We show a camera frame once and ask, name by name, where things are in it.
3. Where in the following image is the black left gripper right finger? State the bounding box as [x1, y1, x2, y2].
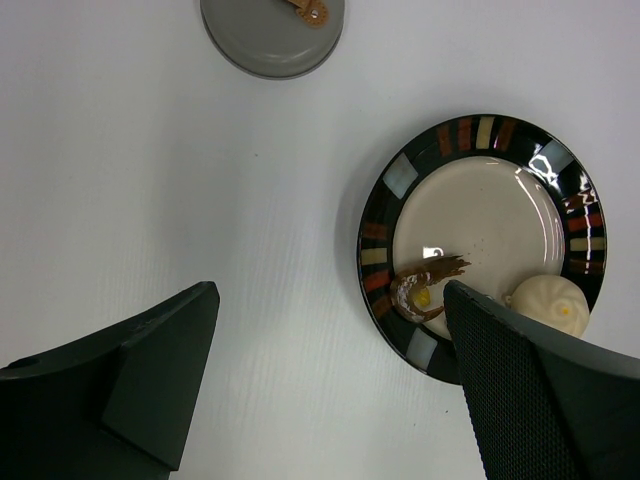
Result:
[444, 281, 639, 479]

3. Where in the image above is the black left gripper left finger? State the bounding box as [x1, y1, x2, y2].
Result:
[1, 281, 220, 479]

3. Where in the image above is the white steamed bun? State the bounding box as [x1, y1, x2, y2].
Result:
[504, 275, 590, 338]

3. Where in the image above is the brown cooked shrimp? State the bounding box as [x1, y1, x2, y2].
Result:
[390, 255, 471, 324]

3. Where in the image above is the black patterned round plate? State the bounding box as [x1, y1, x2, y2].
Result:
[356, 114, 607, 384]

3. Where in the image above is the grey container lid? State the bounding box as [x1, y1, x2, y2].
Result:
[200, 0, 346, 80]

